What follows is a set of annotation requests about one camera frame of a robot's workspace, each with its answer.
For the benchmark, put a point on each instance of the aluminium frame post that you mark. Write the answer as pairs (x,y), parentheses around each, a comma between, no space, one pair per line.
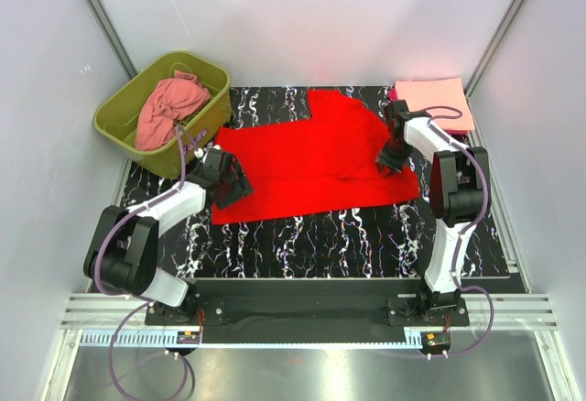
(506,22)
(112,37)

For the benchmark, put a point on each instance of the red t shirt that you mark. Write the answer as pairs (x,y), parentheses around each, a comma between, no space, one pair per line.
(324,163)

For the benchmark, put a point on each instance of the left aluminium frame post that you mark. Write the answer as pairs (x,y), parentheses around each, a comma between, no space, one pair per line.
(112,37)

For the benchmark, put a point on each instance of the crumpled salmon pink t shirt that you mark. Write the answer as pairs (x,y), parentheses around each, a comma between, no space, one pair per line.
(173,100)

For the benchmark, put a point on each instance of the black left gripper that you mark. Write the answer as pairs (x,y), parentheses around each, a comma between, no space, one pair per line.
(233,186)

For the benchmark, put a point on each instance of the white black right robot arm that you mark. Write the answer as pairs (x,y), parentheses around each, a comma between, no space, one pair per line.
(459,198)

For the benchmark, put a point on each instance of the aluminium front rail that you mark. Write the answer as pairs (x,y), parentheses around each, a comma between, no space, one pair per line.
(507,312)

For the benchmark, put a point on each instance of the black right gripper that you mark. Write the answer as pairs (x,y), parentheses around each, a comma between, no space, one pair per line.
(394,157)

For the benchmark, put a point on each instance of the folded magenta t shirt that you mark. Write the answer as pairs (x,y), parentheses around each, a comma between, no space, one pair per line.
(458,132)

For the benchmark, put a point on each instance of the folded light pink t shirt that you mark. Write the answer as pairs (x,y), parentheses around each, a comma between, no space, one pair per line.
(435,99)

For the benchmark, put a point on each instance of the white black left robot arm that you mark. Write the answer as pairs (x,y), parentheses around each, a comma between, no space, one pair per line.
(122,257)

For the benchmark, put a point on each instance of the white slotted cable duct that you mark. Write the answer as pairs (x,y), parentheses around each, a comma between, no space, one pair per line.
(182,339)

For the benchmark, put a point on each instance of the right aluminium frame post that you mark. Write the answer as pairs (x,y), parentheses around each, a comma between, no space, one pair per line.
(506,22)

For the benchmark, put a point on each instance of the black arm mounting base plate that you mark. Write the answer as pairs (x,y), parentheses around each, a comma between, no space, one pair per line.
(367,325)

